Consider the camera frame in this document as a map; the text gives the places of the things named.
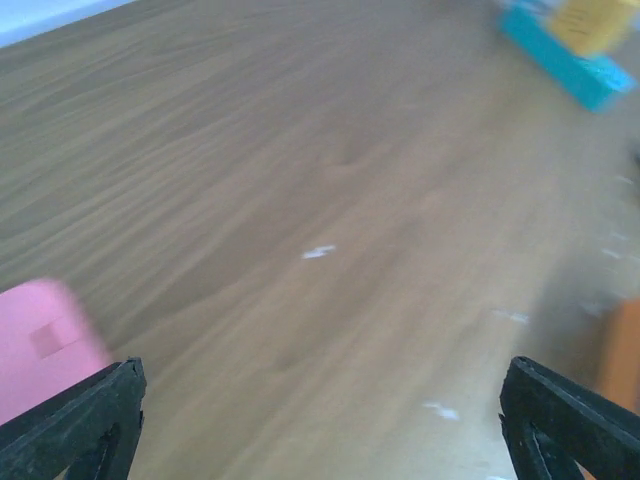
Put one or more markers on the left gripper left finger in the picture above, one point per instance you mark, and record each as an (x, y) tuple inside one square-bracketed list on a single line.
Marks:
[(88, 431)]

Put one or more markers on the yellow cube socket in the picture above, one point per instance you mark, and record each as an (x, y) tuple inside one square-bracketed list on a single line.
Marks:
[(592, 27)]

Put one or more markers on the pink plug adapter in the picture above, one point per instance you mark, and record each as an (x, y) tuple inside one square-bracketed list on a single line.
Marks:
[(47, 345)]

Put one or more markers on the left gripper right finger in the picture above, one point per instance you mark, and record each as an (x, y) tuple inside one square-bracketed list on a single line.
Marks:
[(555, 428)]

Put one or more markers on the orange power strip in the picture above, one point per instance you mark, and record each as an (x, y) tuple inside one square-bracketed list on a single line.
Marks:
[(618, 378)]

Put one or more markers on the teal power strip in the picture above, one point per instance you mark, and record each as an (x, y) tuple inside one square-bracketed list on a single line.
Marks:
[(594, 83)]

